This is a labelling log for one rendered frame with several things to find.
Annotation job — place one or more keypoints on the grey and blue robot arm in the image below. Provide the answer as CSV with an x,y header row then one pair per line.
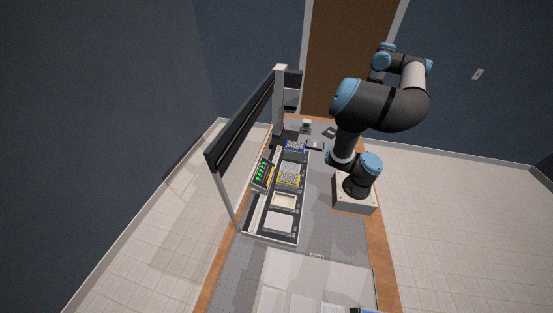
x,y
358,105

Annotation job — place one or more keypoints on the grey rectangular panel with label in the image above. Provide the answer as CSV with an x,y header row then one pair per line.
x,y
315,144

